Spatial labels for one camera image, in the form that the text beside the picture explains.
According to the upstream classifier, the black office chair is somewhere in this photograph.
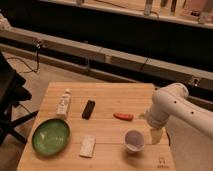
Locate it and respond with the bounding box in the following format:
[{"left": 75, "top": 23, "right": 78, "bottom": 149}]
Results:
[{"left": 0, "top": 51, "right": 38, "bottom": 145}]

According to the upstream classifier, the white tube bottle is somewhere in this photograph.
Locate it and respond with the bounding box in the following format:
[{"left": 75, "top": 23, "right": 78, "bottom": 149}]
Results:
[{"left": 56, "top": 89, "right": 71, "bottom": 119}]

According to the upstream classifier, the white sponge block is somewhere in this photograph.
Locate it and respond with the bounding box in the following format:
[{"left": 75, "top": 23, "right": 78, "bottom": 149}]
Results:
[{"left": 79, "top": 136, "right": 96, "bottom": 158}]

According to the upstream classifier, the black floor cable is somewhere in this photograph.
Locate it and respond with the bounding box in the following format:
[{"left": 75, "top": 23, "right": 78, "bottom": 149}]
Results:
[{"left": 5, "top": 39, "right": 44, "bottom": 75}]

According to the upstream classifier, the white ceramic cup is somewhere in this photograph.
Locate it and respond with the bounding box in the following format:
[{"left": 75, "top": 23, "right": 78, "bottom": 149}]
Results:
[{"left": 124, "top": 130, "right": 145, "bottom": 154}]

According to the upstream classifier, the black rectangular block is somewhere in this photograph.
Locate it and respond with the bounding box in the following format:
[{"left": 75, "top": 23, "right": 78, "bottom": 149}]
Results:
[{"left": 82, "top": 100, "right": 95, "bottom": 119}]

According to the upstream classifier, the green plate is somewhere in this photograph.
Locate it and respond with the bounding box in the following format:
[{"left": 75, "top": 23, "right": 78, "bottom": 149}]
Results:
[{"left": 32, "top": 118, "right": 71, "bottom": 157}]

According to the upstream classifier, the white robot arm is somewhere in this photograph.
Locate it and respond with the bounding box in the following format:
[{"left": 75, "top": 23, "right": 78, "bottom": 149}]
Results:
[{"left": 145, "top": 83, "right": 213, "bottom": 140}]

